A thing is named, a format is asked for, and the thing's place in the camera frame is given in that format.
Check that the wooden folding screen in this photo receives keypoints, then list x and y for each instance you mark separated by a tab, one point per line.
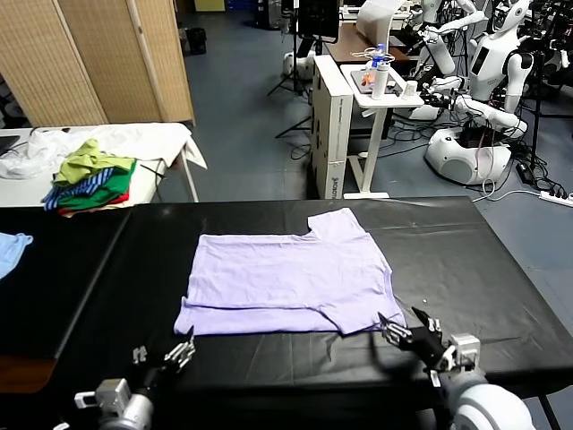
89	58

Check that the tall white cardboard box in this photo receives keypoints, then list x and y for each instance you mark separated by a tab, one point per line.
333	130

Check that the brown wooden desk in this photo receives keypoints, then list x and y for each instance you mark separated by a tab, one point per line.
347	47

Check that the clear blue-capped water bottle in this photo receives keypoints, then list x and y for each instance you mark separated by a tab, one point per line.
379	54

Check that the black tripod stand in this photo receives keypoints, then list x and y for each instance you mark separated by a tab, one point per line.
295	71

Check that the black trash bin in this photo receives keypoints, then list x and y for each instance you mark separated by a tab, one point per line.
194	41

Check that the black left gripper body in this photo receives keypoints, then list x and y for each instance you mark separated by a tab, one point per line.
154	376

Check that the white standing desk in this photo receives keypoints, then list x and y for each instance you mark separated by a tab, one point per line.
380	130

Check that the blue striped garment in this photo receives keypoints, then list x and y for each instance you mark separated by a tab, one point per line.
85	186

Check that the black plastic table cover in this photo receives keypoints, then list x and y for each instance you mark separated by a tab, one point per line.
53	277
447	251

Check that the black power adapter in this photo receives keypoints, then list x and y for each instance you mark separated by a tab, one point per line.
526	172

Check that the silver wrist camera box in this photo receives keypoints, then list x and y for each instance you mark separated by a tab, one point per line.
109	396
463	351

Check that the white side table frame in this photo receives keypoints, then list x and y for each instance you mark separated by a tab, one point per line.
190	179

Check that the black monitor panel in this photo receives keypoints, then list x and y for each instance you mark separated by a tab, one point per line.
318	18

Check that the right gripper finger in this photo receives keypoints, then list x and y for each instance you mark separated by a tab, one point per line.
396	333
430	324

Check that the white power strip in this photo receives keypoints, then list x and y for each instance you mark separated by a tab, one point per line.
557	196

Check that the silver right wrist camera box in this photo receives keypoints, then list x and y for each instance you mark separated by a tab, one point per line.
463	351

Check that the lime green garment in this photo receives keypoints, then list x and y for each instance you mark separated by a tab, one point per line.
82	161

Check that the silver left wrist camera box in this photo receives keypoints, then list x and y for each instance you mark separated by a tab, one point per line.
109	396

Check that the white humanoid robot black shoulders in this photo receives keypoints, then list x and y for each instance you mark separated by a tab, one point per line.
488	62

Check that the beige folded garment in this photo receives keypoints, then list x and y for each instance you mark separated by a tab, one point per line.
98	210

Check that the white folding table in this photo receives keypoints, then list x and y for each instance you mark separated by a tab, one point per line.
143	139

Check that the gray tray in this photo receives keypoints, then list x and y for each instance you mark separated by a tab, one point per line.
396	83

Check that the white thermos bottle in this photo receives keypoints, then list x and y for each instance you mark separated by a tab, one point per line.
379	83

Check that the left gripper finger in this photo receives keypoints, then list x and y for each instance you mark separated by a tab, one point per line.
139	355
181	354

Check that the red folded garment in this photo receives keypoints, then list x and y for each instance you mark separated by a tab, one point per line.
118	198

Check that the small white robot base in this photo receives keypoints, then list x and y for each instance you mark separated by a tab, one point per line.
301	65

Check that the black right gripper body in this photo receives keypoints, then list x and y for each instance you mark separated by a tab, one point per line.
427	347

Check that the lavender t-shirt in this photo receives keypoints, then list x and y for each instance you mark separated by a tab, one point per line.
286	277

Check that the green folded garment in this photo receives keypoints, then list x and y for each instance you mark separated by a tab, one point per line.
114	183

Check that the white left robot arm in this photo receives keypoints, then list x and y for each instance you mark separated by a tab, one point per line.
130	410

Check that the large white robot base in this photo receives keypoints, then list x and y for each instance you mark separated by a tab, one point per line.
456	159

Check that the light blue garment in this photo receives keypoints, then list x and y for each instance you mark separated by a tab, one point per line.
11	255

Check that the small orange item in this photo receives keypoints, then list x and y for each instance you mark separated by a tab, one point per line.
368	79

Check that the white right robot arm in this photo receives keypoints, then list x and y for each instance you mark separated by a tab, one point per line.
488	403

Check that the crumpled white garment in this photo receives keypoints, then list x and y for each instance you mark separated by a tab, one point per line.
42	145

